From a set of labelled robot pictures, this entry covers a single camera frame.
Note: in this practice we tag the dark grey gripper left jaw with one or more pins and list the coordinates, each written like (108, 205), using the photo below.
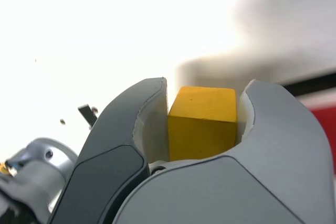
(105, 174)

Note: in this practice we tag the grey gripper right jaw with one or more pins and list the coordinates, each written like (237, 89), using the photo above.
(236, 195)

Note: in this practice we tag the yellow cube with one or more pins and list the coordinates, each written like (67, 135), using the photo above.
(202, 134)

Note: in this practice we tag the red cube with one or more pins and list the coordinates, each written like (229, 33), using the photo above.
(329, 124)

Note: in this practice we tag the black tape strip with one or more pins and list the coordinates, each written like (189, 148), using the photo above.
(88, 115)

